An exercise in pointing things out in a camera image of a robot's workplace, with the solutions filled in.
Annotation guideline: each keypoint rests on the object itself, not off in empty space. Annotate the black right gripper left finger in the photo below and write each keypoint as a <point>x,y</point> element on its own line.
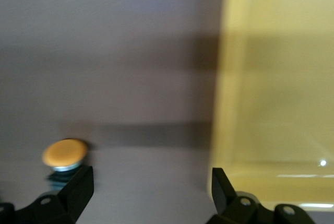
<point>70,198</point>

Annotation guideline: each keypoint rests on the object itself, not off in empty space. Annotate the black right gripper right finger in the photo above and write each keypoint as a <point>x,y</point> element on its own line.
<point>229,203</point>

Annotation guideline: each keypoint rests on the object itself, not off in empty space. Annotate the yellow push button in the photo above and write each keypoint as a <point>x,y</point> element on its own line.
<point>65,153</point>

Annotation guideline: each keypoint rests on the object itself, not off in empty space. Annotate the yellow plastic tray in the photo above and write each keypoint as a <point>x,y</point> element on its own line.
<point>276,91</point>

